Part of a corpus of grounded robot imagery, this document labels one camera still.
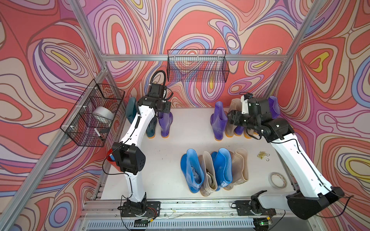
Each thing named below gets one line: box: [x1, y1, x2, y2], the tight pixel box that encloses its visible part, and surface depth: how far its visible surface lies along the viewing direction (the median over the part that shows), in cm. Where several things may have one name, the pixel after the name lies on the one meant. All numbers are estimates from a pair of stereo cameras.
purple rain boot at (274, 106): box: [267, 95, 281, 119], surface depth 86 cm
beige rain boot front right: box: [223, 147, 250, 191], surface depth 67 cm
